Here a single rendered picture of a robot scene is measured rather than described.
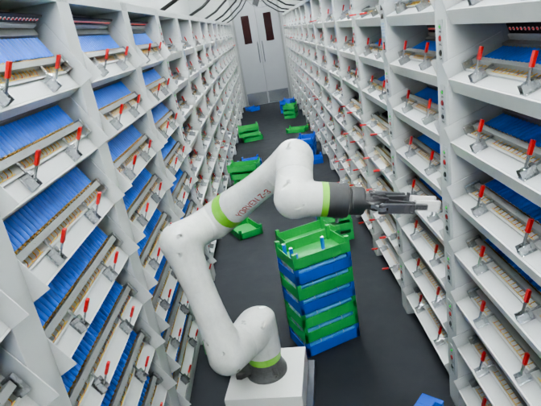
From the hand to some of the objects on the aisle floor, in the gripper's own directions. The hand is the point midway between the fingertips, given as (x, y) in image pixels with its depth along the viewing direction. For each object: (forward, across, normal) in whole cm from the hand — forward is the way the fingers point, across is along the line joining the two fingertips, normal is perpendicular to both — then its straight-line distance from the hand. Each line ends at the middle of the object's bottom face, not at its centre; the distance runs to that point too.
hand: (424, 203), depth 128 cm
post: (+49, -105, -95) cm, 150 cm away
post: (+49, -35, -95) cm, 112 cm away
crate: (+17, -8, -102) cm, 103 cm away
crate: (-5, -91, -106) cm, 140 cm away
